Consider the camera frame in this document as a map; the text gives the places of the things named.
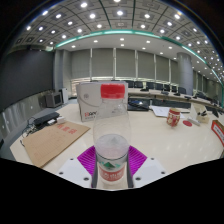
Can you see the flat round red coaster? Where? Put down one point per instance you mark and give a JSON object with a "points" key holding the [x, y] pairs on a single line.
{"points": [[187, 123]]}

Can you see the ceiling lights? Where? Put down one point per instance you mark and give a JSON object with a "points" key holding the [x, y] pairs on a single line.
{"points": [[92, 15]]}

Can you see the small open white box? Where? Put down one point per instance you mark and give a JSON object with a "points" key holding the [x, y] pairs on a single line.
{"points": [[201, 117]]}

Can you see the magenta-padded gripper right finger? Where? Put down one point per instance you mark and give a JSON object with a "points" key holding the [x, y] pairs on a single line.
{"points": [[150, 168]]}

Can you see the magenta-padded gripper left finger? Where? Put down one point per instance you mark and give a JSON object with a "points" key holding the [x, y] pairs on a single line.
{"points": [[71, 170]]}

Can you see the black office chairs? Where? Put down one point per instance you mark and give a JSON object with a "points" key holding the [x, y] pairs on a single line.
{"points": [[156, 86]]}

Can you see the brown paper envelope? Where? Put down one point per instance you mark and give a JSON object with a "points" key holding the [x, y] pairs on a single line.
{"points": [[53, 141]]}

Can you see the black flat device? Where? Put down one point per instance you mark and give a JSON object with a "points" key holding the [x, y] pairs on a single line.
{"points": [[46, 118]]}

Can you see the grey monitor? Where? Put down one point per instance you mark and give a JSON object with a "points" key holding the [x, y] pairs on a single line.
{"points": [[53, 99]]}

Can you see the long conference desk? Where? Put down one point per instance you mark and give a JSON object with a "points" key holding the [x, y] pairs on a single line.
{"points": [[173, 98]]}

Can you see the small white oblong box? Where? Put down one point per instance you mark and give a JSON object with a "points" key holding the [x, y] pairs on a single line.
{"points": [[194, 121]]}

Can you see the black desk phone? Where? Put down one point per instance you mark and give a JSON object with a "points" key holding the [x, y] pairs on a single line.
{"points": [[137, 106]]}

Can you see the white cardboard box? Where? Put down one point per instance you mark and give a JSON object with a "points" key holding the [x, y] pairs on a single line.
{"points": [[87, 101]]}

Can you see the brown red-edged cardboard box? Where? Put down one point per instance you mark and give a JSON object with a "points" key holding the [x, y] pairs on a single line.
{"points": [[218, 131]]}

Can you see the clear red-capped water bottle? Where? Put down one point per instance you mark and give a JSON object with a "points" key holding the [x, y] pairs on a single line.
{"points": [[111, 146]]}

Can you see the red and cream mug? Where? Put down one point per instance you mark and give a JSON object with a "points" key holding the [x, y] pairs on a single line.
{"points": [[173, 117]]}

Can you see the white paper sheet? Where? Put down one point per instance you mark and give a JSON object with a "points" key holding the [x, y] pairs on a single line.
{"points": [[160, 111]]}

